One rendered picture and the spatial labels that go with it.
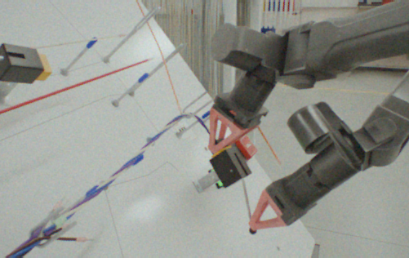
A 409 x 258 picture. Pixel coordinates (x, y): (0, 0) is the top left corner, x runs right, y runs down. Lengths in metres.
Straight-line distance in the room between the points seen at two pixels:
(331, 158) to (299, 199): 0.08
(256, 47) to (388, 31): 0.19
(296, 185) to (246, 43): 0.23
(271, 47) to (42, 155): 0.35
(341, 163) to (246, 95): 0.18
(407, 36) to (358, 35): 0.06
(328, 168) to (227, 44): 0.23
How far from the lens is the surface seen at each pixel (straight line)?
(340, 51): 0.53
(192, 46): 1.37
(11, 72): 0.53
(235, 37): 0.59
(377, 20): 0.50
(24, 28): 0.70
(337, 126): 0.66
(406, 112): 0.67
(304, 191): 0.65
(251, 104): 0.66
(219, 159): 0.70
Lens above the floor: 1.42
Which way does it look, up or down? 18 degrees down
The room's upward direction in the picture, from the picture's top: straight up
